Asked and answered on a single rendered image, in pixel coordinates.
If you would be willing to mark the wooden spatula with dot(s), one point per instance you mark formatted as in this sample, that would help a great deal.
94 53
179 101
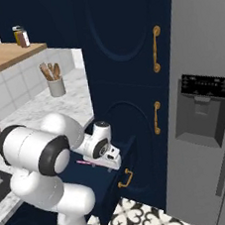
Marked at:
45 72

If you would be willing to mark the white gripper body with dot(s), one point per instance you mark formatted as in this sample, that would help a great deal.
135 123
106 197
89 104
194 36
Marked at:
104 162

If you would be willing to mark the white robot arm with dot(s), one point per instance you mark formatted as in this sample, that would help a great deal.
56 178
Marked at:
32 151

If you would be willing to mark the brown and white box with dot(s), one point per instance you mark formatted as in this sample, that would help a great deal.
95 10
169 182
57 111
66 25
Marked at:
24 38

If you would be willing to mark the navy drawer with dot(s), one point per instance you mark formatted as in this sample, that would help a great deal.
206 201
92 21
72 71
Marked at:
111 197

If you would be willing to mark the wooden spoon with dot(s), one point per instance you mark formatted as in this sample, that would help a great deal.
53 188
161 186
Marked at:
56 70
51 70

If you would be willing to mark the yellow jar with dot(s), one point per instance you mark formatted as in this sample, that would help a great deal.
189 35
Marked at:
16 33

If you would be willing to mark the black hob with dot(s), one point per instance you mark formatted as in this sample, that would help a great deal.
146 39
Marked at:
4 187

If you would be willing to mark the navy wall cupboards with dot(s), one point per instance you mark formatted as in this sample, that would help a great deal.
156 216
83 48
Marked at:
46 16

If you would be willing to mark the navy short cabinet door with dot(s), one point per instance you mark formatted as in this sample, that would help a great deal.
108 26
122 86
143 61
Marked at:
147 166

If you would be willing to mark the navy tall cabinet door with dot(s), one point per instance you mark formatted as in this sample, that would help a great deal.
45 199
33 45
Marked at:
119 17

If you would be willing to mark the grey fridge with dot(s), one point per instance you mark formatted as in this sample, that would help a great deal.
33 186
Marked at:
205 173

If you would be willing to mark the wooden shelf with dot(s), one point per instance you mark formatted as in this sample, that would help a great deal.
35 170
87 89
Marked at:
1 58

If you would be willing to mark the grey utensil pot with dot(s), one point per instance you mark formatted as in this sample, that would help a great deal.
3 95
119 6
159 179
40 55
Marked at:
57 88

